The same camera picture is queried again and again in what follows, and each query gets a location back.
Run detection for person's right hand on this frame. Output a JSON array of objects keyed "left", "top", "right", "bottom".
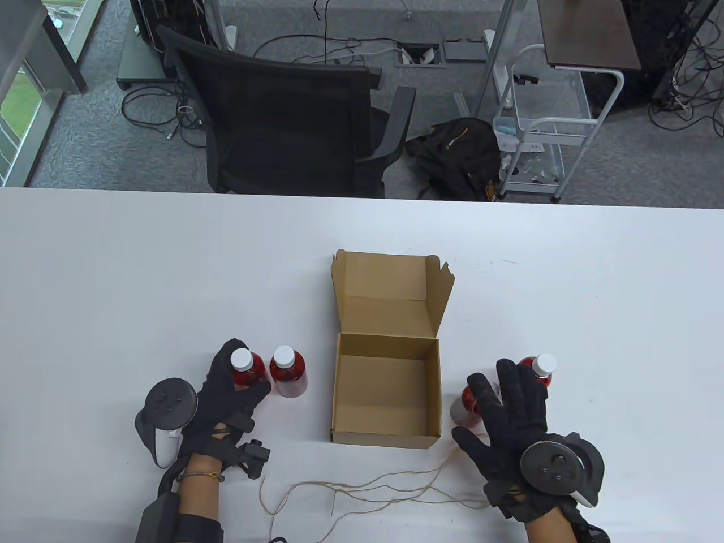
[{"left": 451, "top": 358, "right": 562, "bottom": 524}]

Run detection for person's left hand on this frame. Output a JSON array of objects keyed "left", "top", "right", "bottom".
[{"left": 180, "top": 338, "right": 272, "bottom": 462}]

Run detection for red bottle with white cap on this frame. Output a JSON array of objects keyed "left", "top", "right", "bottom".
[
  {"left": 518, "top": 354, "right": 558, "bottom": 391},
  {"left": 450, "top": 380, "right": 501, "bottom": 433},
  {"left": 229, "top": 347, "right": 266, "bottom": 392},
  {"left": 269, "top": 346, "right": 309, "bottom": 399}
]

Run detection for brown cardboard box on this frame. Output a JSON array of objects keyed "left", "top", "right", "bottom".
[{"left": 330, "top": 249, "right": 456, "bottom": 450}]

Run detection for thin jute twine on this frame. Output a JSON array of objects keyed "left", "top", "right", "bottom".
[{"left": 259, "top": 434, "right": 497, "bottom": 543}]

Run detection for black forearm battery pack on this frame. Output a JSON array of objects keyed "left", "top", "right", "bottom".
[{"left": 134, "top": 492, "right": 182, "bottom": 543}]

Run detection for person's left forearm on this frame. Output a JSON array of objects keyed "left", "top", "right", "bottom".
[{"left": 170, "top": 452, "right": 227, "bottom": 543}]

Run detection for person's right forearm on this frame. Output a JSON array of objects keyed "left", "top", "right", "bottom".
[{"left": 523, "top": 505, "right": 611, "bottom": 543}]

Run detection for grey floor outlet box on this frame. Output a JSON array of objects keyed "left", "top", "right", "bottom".
[{"left": 394, "top": 42, "right": 446, "bottom": 68}]

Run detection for grey and white hand controller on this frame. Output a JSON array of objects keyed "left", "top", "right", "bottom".
[
  {"left": 134, "top": 377, "right": 200, "bottom": 469},
  {"left": 520, "top": 433, "right": 606, "bottom": 508}
]

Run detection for black mesh office chair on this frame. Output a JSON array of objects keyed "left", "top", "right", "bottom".
[{"left": 156, "top": 25, "right": 416, "bottom": 199}]

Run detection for black backpack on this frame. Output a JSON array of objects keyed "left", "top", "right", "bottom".
[{"left": 406, "top": 118, "right": 504, "bottom": 201}]

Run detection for black equipment rack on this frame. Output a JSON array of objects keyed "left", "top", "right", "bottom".
[{"left": 129, "top": 0, "right": 210, "bottom": 46}]

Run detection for grey floor cover plate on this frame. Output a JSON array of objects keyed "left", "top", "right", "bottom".
[{"left": 443, "top": 38, "right": 487, "bottom": 62}]

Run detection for dark brown side table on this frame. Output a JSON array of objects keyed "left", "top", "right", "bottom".
[{"left": 537, "top": 0, "right": 643, "bottom": 71}]

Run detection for black forearm strap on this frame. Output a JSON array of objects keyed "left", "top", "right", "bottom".
[{"left": 180, "top": 512, "right": 224, "bottom": 543}]

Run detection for black floor cable tangle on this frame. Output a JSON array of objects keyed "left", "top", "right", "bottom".
[
  {"left": 648, "top": 0, "right": 724, "bottom": 136},
  {"left": 122, "top": 85, "right": 207, "bottom": 149}
]

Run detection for white wire cart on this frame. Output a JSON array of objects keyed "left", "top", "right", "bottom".
[{"left": 492, "top": 44, "right": 626, "bottom": 204}]

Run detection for grey stand base plate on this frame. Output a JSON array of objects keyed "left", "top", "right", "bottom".
[{"left": 117, "top": 34, "right": 176, "bottom": 88}]

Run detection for grey aluminium post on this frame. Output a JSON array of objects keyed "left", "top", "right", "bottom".
[{"left": 472, "top": 0, "right": 518, "bottom": 117}]

